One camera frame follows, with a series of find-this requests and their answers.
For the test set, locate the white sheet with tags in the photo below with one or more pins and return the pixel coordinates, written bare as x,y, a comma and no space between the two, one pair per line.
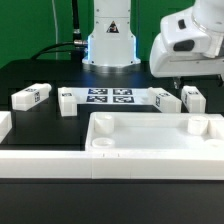
118,96

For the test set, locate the white left fence block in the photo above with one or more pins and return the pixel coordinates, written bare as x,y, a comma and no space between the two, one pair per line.
5,124

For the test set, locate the black vertical cable connector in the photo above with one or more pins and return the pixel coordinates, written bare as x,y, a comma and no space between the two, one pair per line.
75,18

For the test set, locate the white front fence bar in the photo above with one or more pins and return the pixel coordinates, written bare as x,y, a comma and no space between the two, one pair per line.
86,165

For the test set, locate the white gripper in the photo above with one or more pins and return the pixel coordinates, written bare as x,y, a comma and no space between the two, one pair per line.
190,43

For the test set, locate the white desk top tray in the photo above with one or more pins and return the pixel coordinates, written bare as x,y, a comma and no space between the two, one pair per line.
152,131

